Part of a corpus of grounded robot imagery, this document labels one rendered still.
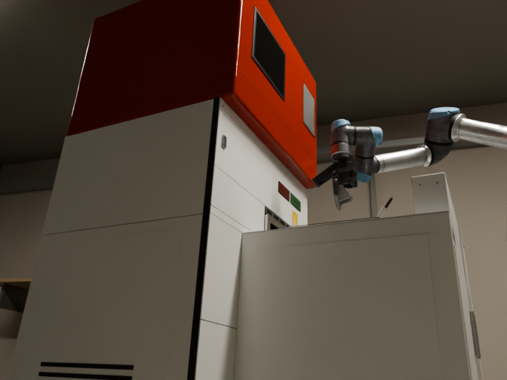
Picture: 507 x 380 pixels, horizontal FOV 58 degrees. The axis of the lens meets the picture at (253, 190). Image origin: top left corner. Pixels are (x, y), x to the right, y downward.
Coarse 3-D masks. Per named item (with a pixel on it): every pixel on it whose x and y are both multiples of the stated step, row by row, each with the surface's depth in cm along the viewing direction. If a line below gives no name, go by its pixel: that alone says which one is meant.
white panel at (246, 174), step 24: (216, 120) 145; (240, 120) 159; (216, 144) 141; (240, 144) 156; (264, 144) 175; (216, 168) 139; (240, 168) 154; (264, 168) 172; (216, 192) 137; (240, 192) 151; (264, 192) 169; (240, 216) 149; (288, 216) 188
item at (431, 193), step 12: (420, 180) 135; (432, 180) 133; (444, 180) 132; (420, 192) 133; (432, 192) 132; (444, 192) 130; (420, 204) 132; (432, 204) 131; (444, 204) 129; (456, 228) 157
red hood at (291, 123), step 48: (144, 0) 188; (192, 0) 174; (240, 0) 162; (96, 48) 191; (144, 48) 176; (192, 48) 163; (240, 48) 155; (288, 48) 202; (96, 96) 179; (144, 96) 165; (192, 96) 154; (240, 96) 150; (288, 96) 193; (288, 144) 185
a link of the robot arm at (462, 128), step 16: (432, 112) 189; (448, 112) 185; (432, 128) 190; (448, 128) 185; (464, 128) 182; (480, 128) 177; (496, 128) 174; (432, 144) 192; (448, 144) 190; (496, 144) 174
